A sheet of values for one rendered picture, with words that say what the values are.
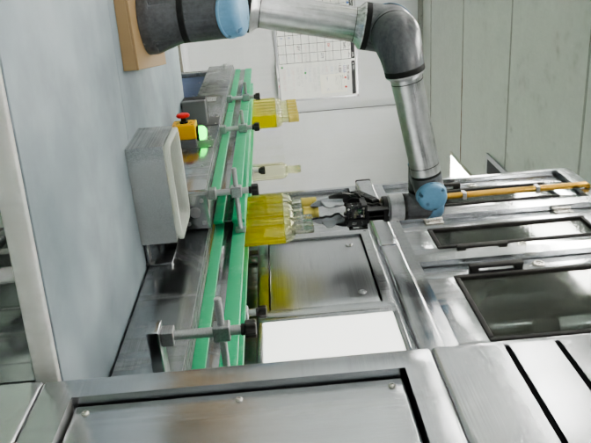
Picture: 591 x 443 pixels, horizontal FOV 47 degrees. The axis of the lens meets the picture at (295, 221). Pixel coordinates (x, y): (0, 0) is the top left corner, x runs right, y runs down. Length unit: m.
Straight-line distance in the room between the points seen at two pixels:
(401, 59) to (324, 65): 6.07
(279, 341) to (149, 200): 0.43
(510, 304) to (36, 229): 1.21
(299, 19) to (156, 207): 0.58
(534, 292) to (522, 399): 1.05
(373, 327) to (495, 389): 0.78
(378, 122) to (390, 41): 6.30
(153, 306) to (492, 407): 0.78
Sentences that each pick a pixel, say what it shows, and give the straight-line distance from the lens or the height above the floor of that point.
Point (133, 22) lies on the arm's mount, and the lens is 1.54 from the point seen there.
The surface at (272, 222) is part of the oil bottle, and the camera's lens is 1.77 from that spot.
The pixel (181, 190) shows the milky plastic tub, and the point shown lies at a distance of 1.63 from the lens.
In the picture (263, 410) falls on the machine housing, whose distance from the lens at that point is 0.81.
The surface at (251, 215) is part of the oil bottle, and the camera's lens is 1.82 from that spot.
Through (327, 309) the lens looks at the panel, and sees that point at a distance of 1.64.
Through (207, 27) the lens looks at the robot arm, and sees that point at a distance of 1.57.
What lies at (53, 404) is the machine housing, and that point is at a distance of 0.88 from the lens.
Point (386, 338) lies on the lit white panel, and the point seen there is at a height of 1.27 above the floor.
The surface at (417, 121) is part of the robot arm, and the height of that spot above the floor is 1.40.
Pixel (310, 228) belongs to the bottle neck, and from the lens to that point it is 1.77.
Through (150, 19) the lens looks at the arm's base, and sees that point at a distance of 1.57.
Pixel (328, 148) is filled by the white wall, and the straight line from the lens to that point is 7.90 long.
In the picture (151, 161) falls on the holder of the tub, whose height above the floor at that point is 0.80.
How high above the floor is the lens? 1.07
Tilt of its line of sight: 1 degrees up
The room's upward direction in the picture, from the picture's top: 85 degrees clockwise
